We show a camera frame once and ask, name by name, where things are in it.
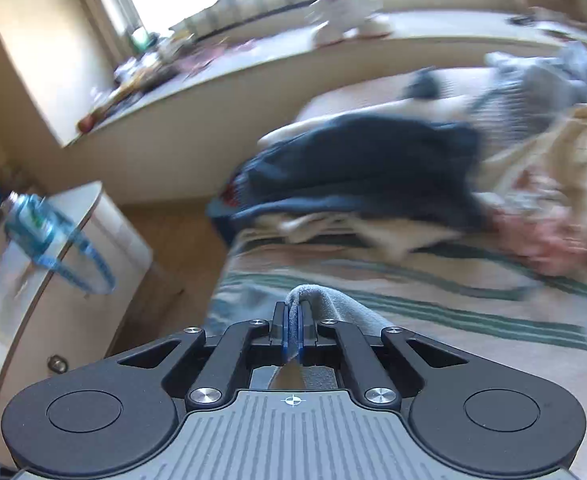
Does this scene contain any pink garment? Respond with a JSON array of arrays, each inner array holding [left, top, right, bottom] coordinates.
[[493, 208, 587, 276]]

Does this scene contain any red apple on sill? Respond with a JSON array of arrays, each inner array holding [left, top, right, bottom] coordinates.
[[77, 115, 96, 134]]

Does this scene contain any light blue hoodie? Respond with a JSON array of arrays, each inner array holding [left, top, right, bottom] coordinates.
[[267, 284, 405, 392]]

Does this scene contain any white bedside cabinet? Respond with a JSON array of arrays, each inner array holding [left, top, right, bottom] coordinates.
[[0, 181, 155, 461]]

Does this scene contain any dark blue fleece garment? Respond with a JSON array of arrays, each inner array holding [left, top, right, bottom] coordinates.
[[207, 71, 495, 241]]

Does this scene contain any striped beige bedspread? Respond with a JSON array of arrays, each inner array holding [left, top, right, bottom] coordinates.
[[209, 68, 587, 479]]

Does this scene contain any cream printed garment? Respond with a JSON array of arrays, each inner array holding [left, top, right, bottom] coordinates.
[[274, 105, 587, 260]]

